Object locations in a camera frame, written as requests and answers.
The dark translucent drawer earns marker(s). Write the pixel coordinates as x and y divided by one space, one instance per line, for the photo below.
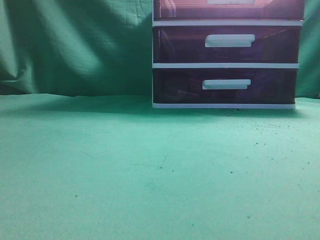
185 86
226 44
228 9

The green cloth backdrop and cover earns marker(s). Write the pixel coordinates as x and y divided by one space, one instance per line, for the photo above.
85 156

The white plastic drawer cabinet frame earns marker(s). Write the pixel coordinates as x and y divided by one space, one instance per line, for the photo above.
234 84

